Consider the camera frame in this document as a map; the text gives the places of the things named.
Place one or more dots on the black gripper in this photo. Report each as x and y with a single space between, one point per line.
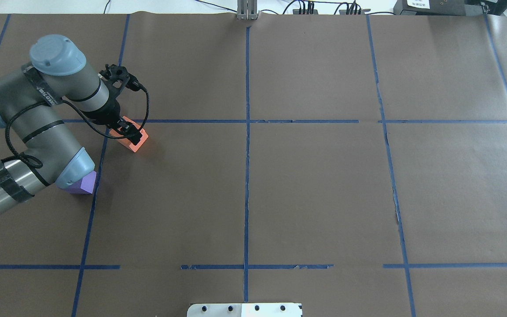
108 114

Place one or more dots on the orange foam cube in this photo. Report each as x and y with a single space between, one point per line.
129 134

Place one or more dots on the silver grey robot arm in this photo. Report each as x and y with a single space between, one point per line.
43 150

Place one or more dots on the dark purple foam cube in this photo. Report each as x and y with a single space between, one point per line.
84 186

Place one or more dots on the black box with label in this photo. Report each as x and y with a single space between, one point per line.
450 7

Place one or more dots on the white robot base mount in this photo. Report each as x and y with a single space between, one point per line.
270 309

